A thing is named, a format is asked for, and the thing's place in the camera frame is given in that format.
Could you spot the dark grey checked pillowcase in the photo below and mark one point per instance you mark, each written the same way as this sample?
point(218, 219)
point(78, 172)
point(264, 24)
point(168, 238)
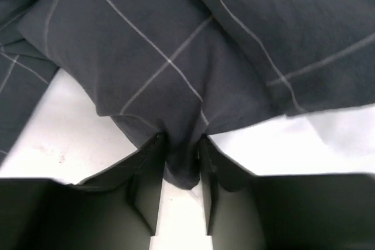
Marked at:
point(187, 68)

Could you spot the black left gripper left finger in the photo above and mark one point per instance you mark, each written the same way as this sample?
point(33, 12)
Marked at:
point(117, 208)

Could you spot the white pillow with yellow edge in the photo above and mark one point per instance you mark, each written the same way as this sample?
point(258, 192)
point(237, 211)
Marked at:
point(327, 142)

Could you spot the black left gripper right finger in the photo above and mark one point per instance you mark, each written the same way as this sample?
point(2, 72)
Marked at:
point(246, 211)

